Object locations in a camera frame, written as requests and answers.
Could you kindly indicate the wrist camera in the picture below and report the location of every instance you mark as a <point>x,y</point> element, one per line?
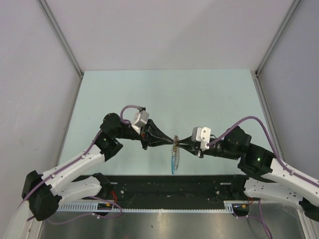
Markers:
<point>201,135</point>
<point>140,120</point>

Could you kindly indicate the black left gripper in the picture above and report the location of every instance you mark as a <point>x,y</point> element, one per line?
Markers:
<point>150,135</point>

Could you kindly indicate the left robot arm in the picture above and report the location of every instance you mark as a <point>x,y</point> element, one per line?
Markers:
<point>47,191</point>

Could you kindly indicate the right aluminium corner post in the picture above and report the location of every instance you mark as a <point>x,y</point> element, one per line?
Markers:
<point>278,35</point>

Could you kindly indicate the aluminium corner post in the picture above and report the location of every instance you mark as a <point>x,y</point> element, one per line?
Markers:
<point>278,35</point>
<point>49,15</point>

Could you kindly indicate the left aluminium corner post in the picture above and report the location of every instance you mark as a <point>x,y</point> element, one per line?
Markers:
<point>49,15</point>

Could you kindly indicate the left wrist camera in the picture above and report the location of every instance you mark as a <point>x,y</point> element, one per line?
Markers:
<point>140,120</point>

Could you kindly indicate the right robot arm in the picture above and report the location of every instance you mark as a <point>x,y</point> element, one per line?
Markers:
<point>268,176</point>

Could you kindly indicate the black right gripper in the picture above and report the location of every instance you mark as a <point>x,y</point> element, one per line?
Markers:
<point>193,147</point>

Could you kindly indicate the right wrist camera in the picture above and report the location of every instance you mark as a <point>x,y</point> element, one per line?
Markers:
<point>201,135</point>

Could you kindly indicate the grey slotted cable duct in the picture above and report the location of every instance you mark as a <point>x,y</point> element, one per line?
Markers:
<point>103,207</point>

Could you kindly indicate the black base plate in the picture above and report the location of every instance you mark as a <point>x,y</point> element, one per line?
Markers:
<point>215,187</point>

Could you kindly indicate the blue key tag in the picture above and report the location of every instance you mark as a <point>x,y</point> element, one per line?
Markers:
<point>172,164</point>

